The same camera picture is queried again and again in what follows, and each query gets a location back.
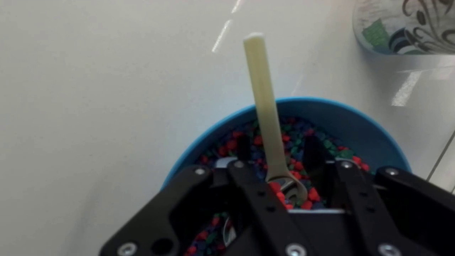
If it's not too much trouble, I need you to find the patterned paper cup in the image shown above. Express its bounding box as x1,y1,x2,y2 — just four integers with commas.
353,0,455,55

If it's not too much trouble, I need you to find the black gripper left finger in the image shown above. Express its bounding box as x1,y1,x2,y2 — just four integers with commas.
100,162,309,256

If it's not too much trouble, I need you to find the cream plastic spoon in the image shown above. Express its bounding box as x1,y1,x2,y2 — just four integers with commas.
243,32,307,205

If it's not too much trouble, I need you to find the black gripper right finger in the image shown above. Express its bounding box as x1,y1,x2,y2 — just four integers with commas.
323,160,455,256

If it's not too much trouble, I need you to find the blue bowl with beads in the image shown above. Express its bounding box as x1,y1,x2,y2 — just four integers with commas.
164,98,408,256

